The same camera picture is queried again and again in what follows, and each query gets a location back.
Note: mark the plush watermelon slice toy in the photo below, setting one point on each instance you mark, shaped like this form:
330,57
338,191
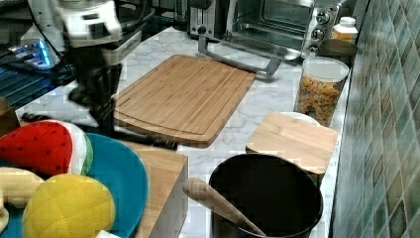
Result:
49,147

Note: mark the container with bamboo lid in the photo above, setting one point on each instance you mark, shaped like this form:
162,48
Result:
296,138

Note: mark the silver toaster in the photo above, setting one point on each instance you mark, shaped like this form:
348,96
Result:
208,18

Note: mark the clear cereal jar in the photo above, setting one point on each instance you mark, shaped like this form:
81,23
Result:
320,88

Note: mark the wooden utensil handle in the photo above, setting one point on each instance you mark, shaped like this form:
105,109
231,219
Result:
206,195

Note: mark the yellow plush lemon toy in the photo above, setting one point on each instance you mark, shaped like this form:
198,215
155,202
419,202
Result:
69,206

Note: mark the black utensil pot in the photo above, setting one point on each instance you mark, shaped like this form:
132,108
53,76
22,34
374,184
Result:
281,199

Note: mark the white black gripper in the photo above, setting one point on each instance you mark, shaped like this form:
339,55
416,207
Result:
98,32

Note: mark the silver toaster oven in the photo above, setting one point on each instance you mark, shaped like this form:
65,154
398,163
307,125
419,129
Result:
279,30

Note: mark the orange bottle white cap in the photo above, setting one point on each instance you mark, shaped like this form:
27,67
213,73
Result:
345,30

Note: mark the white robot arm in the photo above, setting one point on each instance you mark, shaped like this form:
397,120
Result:
44,26

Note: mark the teal round plate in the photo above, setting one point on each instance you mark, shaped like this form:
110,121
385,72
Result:
111,196

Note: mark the large bamboo cutting board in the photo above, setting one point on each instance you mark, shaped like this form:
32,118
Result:
184,99

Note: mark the bamboo drawer cabinet box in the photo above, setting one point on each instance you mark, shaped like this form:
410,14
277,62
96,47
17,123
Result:
163,191

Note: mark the cream plush toy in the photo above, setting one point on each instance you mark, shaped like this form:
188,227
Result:
17,187

